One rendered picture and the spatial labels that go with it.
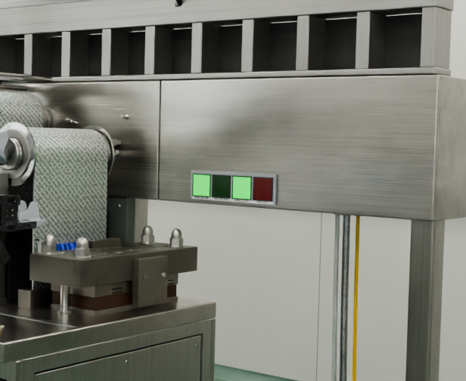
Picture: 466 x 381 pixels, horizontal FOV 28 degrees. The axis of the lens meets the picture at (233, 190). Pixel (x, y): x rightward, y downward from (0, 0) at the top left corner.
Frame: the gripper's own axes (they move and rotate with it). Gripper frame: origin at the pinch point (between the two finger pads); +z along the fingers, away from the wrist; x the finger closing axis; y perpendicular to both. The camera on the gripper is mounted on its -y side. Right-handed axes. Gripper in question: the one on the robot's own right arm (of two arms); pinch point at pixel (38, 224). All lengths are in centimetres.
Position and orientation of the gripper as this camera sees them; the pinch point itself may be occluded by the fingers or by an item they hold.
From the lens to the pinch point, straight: 223.7
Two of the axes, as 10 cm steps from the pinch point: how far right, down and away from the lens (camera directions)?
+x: -8.0, -0.6, 6.0
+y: 0.3, -10.0, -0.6
